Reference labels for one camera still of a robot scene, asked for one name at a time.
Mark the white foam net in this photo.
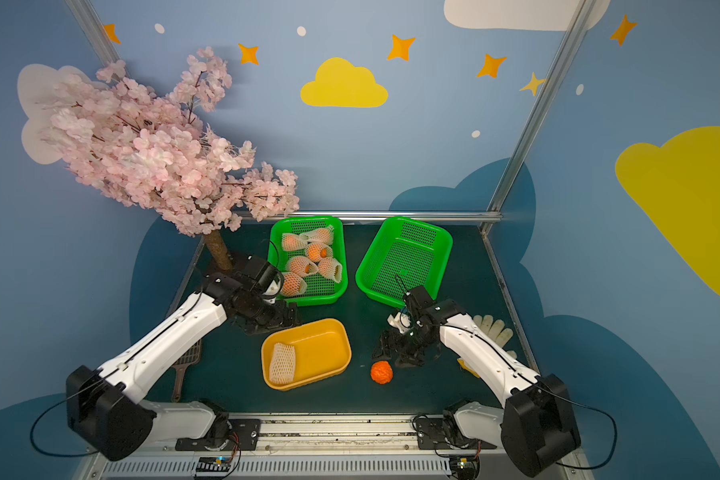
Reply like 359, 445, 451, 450
269, 343, 296, 385

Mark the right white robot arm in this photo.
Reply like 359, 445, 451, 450
372, 286, 581, 477

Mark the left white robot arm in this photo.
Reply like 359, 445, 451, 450
65, 256, 298, 461

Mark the left green plastic basket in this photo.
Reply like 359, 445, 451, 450
268, 216, 348, 306

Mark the green plastic basket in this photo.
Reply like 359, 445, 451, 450
268, 216, 348, 306
355, 216, 453, 308

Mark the yellow plastic tray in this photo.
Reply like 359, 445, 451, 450
261, 318, 352, 391

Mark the white cotton work glove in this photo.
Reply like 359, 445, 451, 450
473, 315, 517, 359

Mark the right green plastic basket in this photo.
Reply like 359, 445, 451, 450
355, 216, 453, 308

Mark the pink artificial blossom tree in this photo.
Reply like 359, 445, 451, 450
41, 47, 299, 270

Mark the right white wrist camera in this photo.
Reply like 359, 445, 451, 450
387, 312, 411, 335

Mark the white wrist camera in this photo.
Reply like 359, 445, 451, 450
262, 276, 284, 299
387, 312, 411, 335

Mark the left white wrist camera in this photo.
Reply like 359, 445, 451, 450
262, 276, 284, 299

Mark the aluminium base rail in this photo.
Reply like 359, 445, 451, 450
74, 412, 595, 480

